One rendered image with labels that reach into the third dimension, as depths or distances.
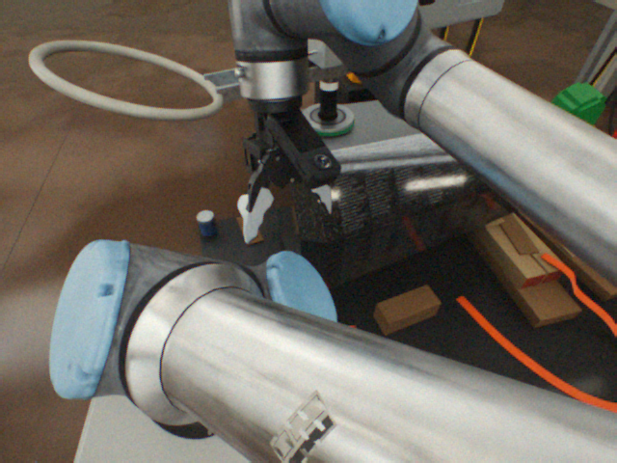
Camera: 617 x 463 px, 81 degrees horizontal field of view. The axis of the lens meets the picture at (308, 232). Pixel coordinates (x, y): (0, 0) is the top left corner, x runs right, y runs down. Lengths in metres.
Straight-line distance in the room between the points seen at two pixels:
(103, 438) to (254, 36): 0.52
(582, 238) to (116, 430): 0.56
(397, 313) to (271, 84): 1.49
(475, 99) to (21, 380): 2.12
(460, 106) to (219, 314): 0.28
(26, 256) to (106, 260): 2.36
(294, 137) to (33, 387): 1.88
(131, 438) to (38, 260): 2.12
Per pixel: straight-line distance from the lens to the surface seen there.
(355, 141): 1.50
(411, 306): 1.85
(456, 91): 0.39
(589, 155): 0.34
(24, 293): 2.51
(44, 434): 2.03
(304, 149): 0.46
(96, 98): 1.00
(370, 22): 0.35
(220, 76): 1.33
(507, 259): 2.18
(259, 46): 0.46
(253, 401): 0.24
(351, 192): 1.44
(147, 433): 0.61
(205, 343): 0.28
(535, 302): 2.17
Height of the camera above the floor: 1.66
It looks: 47 degrees down
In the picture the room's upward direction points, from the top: straight up
